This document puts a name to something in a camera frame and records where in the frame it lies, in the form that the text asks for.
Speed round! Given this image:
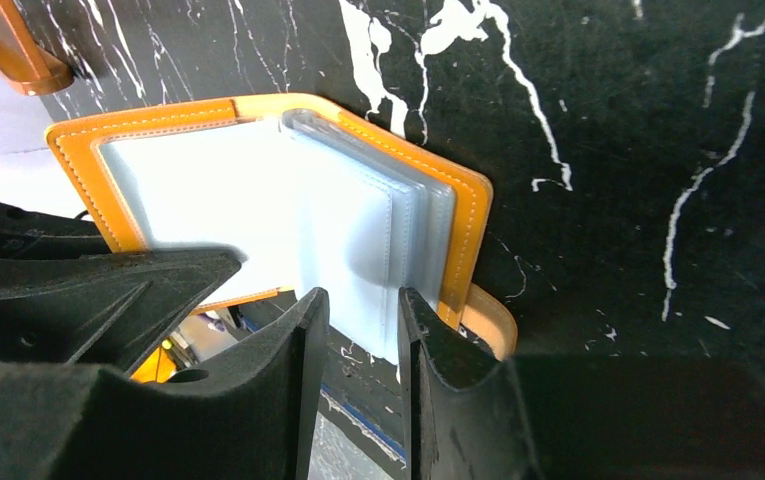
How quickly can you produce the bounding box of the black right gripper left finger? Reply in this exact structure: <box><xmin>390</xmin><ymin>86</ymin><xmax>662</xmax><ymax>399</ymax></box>
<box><xmin>0</xmin><ymin>287</ymin><xmax>329</xmax><ymax>479</ymax></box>

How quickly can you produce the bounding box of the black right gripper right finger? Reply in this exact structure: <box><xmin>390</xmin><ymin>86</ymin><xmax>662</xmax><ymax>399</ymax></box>
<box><xmin>398</xmin><ymin>288</ymin><xmax>765</xmax><ymax>479</ymax></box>

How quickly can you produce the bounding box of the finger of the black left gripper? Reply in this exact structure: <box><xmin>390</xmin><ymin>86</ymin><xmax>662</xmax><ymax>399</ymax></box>
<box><xmin>0</xmin><ymin>248</ymin><xmax>241</xmax><ymax>373</ymax></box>
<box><xmin>0</xmin><ymin>203</ymin><xmax>111</xmax><ymax>259</ymax></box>

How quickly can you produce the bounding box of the orange leather card holder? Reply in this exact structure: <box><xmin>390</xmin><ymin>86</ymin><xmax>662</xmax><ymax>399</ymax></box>
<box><xmin>45</xmin><ymin>94</ymin><xmax>517</xmax><ymax>362</ymax></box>

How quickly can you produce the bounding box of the orange wooden shelf rack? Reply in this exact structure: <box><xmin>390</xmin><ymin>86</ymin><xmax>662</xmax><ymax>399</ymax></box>
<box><xmin>0</xmin><ymin>0</ymin><xmax>74</xmax><ymax>96</ymax></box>

